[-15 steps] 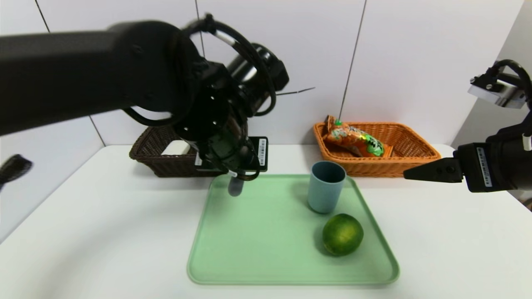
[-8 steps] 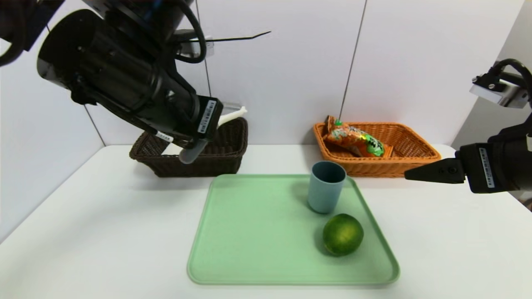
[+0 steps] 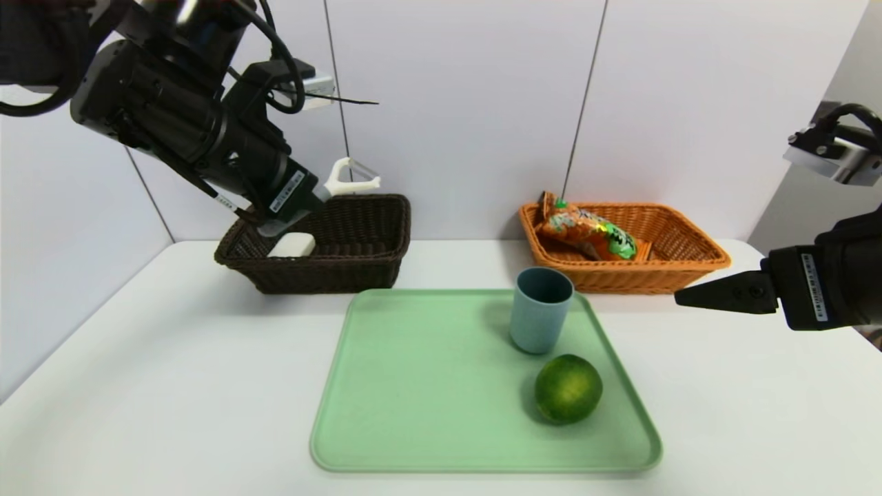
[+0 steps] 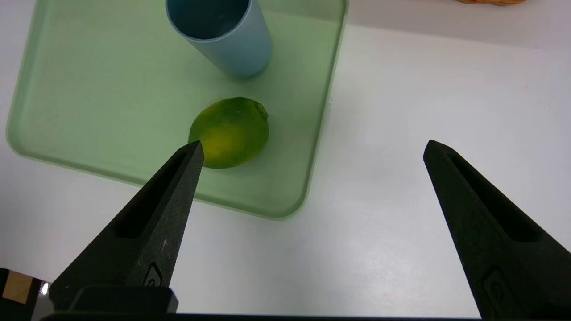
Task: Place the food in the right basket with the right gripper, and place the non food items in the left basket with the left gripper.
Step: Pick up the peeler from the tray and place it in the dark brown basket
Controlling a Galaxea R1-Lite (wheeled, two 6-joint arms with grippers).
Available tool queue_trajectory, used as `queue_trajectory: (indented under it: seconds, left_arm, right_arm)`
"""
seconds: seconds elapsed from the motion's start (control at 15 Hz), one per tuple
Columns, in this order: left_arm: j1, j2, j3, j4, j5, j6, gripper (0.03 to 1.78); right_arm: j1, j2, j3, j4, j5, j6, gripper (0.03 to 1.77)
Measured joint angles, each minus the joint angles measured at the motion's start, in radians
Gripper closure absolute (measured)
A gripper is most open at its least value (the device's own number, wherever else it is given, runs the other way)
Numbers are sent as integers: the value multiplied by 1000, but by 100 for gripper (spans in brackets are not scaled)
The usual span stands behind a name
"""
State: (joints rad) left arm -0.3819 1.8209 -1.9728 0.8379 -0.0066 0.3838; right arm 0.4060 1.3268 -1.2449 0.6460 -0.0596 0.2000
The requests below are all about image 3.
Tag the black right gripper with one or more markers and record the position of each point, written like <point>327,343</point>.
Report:
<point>803,288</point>

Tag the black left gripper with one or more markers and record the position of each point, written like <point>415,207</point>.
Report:
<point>288,193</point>

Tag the white soap bar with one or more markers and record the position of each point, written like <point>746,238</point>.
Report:
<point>293,246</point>

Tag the orange snack bag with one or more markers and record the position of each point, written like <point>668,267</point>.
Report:
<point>586,231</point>

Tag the blue-grey plastic cup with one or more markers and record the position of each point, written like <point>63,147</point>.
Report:
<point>540,327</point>

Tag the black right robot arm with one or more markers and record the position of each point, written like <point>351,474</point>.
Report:
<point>861,275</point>

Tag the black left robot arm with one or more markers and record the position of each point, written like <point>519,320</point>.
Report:
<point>158,103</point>

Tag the dark brown wicker basket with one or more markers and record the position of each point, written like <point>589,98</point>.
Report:
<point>358,269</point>

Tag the orange wicker basket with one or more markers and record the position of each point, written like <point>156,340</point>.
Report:
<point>620,279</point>

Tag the thin black zip tie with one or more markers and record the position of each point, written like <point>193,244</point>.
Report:
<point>351,100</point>

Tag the green lime fruit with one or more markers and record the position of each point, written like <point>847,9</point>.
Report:
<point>568,389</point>

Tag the light green plastic tray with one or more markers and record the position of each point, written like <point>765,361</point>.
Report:
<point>427,413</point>

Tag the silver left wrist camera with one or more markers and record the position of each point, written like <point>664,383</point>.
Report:
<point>318,86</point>

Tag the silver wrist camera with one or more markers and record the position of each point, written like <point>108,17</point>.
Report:
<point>837,158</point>
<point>318,86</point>

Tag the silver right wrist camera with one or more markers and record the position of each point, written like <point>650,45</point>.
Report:
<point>837,158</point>

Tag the dark wall fixture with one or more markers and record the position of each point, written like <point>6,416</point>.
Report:
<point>818,109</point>

